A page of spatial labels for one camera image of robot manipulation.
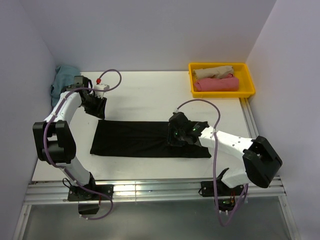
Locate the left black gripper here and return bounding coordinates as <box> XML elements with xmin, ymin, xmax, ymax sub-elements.
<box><xmin>80</xmin><ymin>93</ymin><xmax>107</xmax><ymax>120</ymax></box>

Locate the black t-shirt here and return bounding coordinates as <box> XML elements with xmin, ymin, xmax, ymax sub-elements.
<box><xmin>90</xmin><ymin>120</ymin><xmax>211</xmax><ymax>159</ymax></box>

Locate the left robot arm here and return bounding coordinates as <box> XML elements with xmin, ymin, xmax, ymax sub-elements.
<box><xmin>32</xmin><ymin>75</ymin><xmax>110</xmax><ymax>200</ymax></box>

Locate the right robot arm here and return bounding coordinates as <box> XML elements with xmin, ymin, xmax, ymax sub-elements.
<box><xmin>168</xmin><ymin>112</ymin><xmax>283</xmax><ymax>195</ymax></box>

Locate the blue crumpled t-shirt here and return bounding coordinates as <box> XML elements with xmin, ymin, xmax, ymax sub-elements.
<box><xmin>50</xmin><ymin>65</ymin><xmax>80</xmax><ymax>107</ymax></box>

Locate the pink rolled t-shirt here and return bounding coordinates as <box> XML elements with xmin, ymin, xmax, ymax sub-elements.
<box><xmin>194</xmin><ymin>77</ymin><xmax>239</xmax><ymax>92</ymax></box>

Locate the beige rolled t-shirt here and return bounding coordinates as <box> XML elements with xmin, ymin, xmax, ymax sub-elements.
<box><xmin>192</xmin><ymin>65</ymin><xmax>234</xmax><ymax>80</ymax></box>

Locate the yellow plastic bin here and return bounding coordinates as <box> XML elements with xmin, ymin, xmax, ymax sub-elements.
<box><xmin>188</xmin><ymin>62</ymin><xmax>256</xmax><ymax>98</ymax></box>

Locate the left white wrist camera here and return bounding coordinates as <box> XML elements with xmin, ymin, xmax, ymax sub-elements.
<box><xmin>93</xmin><ymin>78</ymin><xmax>110</xmax><ymax>99</ymax></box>

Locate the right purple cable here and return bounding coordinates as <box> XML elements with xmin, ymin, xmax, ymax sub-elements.
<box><xmin>173</xmin><ymin>99</ymin><xmax>250</xmax><ymax>227</ymax></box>

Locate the aluminium mounting rail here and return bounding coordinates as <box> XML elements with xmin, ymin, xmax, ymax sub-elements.
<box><xmin>23</xmin><ymin>174</ymin><xmax>287</xmax><ymax>207</ymax></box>

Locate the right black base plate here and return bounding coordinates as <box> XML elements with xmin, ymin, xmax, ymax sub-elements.
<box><xmin>198</xmin><ymin>180</ymin><xmax>244</xmax><ymax>197</ymax></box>

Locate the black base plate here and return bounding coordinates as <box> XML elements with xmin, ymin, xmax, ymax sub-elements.
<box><xmin>198</xmin><ymin>180</ymin><xmax>244</xmax><ymax>197</ymax></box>
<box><xmin>67</xmin><ymin>184</ymin><xmax>114</xmax><ymax>202</ymax></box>

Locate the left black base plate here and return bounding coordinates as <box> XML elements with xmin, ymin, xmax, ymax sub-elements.
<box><xmin>67</xmin><ymin>184</ymin><xmax>114</xmax><ymax>202</ymax></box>

